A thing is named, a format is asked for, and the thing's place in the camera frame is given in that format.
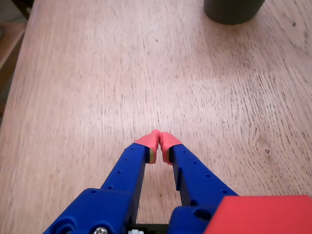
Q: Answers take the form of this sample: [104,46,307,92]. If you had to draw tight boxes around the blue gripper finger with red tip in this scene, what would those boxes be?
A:
[159,132,239,234]
[43,130,160,234]

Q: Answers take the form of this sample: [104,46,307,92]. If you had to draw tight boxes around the gray cup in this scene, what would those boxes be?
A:
[203,0,266,25]

